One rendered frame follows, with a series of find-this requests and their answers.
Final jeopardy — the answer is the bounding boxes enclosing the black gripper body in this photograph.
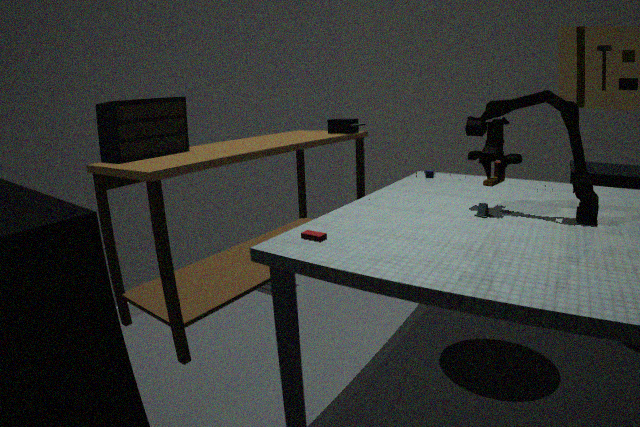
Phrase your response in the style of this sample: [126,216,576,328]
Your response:
[468,137,522,164]

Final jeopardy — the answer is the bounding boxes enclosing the red rectangular block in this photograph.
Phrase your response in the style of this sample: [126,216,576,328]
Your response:
[301,230,327,242]

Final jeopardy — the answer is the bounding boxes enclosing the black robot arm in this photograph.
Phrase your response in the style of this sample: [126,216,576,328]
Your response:
[466,90,599,226]

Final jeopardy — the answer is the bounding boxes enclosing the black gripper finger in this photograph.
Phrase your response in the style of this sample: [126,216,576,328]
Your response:
[498,163,509,182]
[479,161,491,179]

